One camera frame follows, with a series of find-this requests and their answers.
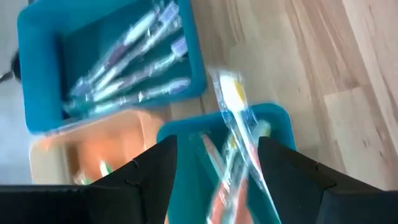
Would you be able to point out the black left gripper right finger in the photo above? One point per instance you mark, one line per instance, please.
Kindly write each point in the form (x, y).
(311, 199)

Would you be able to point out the small teal plastic bin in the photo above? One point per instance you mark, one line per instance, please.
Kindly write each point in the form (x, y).
(186, 155)

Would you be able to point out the orange white toothbrush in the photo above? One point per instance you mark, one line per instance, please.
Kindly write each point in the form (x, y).
(105, 168)

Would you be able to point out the dark purple toothbrush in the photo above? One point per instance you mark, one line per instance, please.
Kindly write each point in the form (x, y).
(136, 31)

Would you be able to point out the clear-wrapped toothbrush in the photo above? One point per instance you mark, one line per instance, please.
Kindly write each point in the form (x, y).
(231, 93)

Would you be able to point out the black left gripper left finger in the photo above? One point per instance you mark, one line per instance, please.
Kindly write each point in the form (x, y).
(124, 202)

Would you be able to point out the purple bristle toothbrush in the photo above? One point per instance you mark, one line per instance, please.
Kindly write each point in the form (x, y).
(161, 28)

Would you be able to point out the white purple toothbrush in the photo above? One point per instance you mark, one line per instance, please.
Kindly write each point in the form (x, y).
(161, 90)

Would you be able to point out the large teal-blue plastic bin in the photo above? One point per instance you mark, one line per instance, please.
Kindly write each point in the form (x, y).
(37, 62)

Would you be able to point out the blue white toothbrush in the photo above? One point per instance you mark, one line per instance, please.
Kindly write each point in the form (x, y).
(164, 62)

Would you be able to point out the orange plastic bin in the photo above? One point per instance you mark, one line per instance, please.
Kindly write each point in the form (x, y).
(118, 140)

